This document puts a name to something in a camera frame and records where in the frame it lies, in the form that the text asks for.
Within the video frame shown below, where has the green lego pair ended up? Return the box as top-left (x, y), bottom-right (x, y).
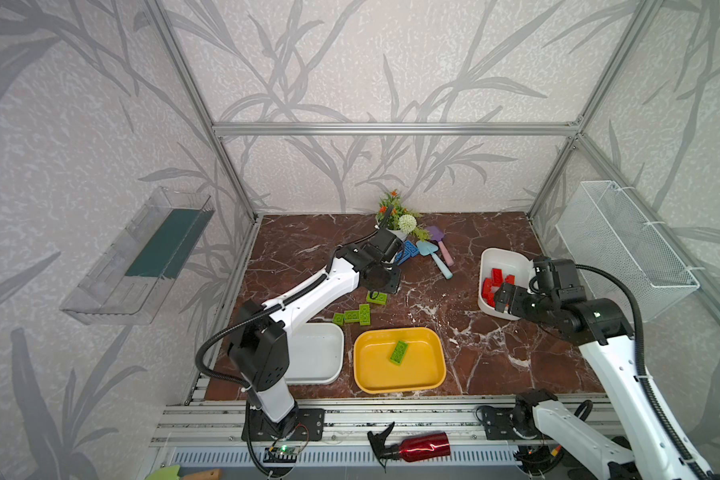
top-left (366, 291), bottom-right (388, 306)

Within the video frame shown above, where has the green lego row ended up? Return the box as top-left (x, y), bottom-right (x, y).
top-left (332, 304), bottom-right (371, 327)

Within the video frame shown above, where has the red lego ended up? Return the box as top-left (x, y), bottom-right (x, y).
top-left (491, 268), bottom-right (504, 287)

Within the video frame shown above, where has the red lego cluster brick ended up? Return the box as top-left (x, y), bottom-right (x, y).
top-left (481, 278), bottom-right (495, 308)

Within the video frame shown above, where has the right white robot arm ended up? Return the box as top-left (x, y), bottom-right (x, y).
top-left (494, 257), bottom-right (718, 479)

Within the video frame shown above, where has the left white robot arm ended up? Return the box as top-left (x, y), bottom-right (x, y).
top-left (194, 225), bottom-right (404, 439)

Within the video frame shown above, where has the blue lego pot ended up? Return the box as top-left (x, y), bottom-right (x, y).
top-left (402, 240), bottom-right (419, 258)
top-left (395, 251), bottom-right (411, 265)

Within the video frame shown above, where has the potted flower plant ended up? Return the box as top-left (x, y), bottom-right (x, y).
top-left (375, 190), bottom-right (430, 241)

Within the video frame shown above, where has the teal toy shovel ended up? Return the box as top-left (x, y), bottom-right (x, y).
top-left (416, 240), bottom-right (453, 279)

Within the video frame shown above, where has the right white tray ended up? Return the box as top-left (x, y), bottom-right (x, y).
top-left (477, 248), bottom-right (533, 321)

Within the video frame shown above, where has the white tray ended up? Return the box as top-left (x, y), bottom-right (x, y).
top-left (477, 248), bottom-right (533, 321)
top-left (284, 323), bottom-right (344, 385)

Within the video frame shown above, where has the purple pink toy shovel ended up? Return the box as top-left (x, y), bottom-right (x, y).
top-left (426, 226), bottom-right (454, 267)

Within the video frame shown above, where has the left white tray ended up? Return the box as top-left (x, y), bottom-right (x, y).
top-left (284, 323), bottom-right (344, 385)

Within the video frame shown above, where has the yellow tray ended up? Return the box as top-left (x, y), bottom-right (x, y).
top-left (353, 327), bottom-right (446, 395)

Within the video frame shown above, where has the red spray bottle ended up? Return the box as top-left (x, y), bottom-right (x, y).
top-left (367, 422), bottom-right (451, 470)

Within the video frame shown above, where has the green circuit board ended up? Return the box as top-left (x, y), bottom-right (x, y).
top-left (262, 443), bottom-right (308, 464)

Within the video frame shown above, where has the white wire basket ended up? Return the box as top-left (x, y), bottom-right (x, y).
top-left (556, 180), bottom-right (699, 322)

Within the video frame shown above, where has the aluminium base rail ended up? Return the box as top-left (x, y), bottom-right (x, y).
top-left (149, 395), bottom-right (515, 447)

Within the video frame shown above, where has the clear wall shelf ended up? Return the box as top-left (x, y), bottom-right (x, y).
top-left (60, 187), bottom-right (215, 326)

